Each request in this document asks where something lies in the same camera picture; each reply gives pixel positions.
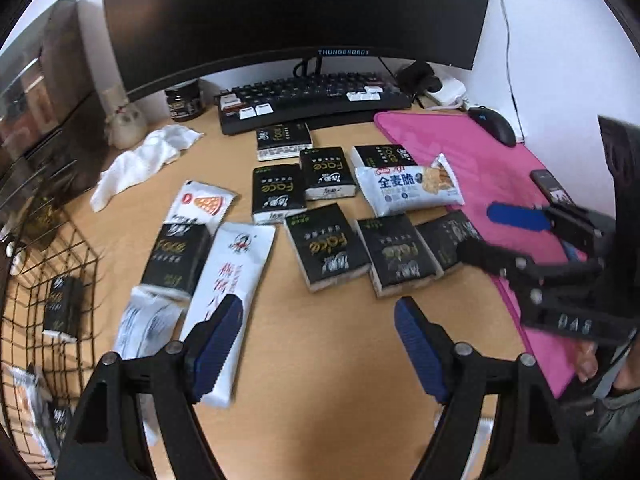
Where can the white charger block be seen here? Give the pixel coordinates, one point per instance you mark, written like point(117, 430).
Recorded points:
point(447, 91)

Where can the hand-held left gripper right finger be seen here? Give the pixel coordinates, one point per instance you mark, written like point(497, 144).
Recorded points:
point(420, 350)

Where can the blue lighter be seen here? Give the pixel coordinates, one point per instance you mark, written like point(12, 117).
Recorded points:
point(572, 252)

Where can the black curved monitor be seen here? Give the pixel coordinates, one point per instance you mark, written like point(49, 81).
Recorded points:
point(300, 10)

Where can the wooden desktop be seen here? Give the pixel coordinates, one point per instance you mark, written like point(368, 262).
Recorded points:
point(310, 360)

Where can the black keyboard with white keys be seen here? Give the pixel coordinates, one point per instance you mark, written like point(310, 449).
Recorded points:
point(310, 97)

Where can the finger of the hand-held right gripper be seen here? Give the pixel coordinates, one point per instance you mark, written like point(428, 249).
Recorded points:
point(515, 215)
point(500, 260)

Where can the person's grey trouser leg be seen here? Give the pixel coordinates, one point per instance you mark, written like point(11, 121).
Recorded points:
point(617, 430)

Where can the black computer mouse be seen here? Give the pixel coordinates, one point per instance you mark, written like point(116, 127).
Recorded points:
point(495, 125)

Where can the dark glass display case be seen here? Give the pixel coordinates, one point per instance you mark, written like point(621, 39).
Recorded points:
point(50, 100)

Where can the white orange-print snack packet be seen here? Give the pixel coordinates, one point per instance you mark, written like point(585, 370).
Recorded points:
point(25, 395)

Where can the pink mouse mat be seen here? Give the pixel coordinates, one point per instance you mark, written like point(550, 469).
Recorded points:
point(480, 170)

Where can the group of black tissue packs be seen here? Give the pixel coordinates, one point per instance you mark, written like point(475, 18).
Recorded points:
point(277, 190)

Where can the small cream plush figure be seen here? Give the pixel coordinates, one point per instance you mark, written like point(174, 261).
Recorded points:
point(125, 122)

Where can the black smartphone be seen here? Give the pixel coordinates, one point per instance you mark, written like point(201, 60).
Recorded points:
point(550, 187)

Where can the white blue-print snack packet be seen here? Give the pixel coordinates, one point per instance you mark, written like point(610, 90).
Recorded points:
point(145, 320)

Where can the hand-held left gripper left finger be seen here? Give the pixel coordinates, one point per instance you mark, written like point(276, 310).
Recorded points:
point(220, 345)

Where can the white cracker packet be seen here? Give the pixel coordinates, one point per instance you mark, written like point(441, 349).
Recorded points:
point(405, 187)

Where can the white crumpled cloth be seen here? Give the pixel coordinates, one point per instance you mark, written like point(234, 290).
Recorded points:
point(145, 160)

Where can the person's right hand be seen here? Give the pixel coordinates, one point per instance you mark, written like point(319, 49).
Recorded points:
point(585, 362)

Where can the black power adapter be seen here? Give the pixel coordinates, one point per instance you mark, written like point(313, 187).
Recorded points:
point(417, 76)

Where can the white pizza-print snack packet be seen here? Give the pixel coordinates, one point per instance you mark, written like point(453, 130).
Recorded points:
point(200, 205)

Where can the black gold-print tissue pack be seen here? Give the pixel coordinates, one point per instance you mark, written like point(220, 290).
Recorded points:
point(445, 240)
point(62, 310)
point(325, 255)

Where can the long white red-print packet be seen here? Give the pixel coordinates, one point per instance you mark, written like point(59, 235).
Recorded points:
point(235, 270)

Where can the dark glass jar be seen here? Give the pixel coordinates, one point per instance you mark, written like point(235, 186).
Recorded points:
point(183, 105)

